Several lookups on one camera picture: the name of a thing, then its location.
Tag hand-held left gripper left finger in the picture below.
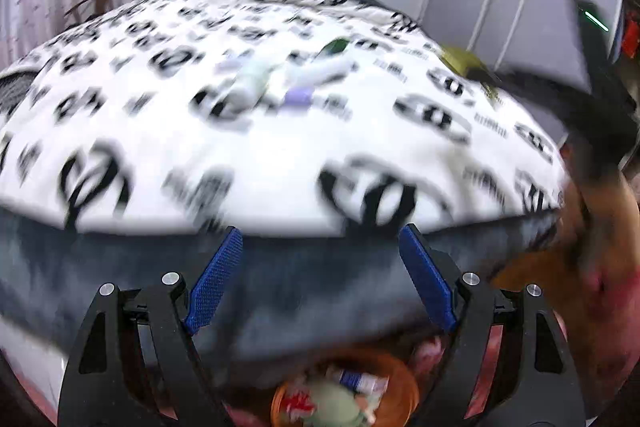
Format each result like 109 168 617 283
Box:
57 227 244 427

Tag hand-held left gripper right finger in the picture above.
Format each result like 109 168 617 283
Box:
398 223 586 427

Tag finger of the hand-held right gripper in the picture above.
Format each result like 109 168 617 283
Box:
492 64 598 132

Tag yellow green packet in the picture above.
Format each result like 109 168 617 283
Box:
440 46 501 100

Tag orange plastic basin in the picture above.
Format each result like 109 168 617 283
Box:
271 349 421 427

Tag white blue medicine box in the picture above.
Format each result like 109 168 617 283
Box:
325 367 391 396

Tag red wrapper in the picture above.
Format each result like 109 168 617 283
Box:
285 389 314 414

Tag large light green bottle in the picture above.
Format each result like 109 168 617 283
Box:
305 379 372 427

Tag person's right hand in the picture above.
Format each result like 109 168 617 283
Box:
490 142 640 388

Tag grey-blue plush bed cover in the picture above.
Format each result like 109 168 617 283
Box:
0 207 566 360

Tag white black-printed blanket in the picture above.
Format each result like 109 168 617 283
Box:
0 0 571 239

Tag white tissue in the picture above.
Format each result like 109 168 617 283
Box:
234 59 274 108

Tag green glass bottle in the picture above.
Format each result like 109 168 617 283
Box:
317 38 352 58

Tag white plastic bottle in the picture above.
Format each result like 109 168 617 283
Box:
294 57 352 84

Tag houndstooth cloth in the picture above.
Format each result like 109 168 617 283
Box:
0 72 37 118

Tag pink sheer curtain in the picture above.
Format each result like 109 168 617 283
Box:
0 0 76 68

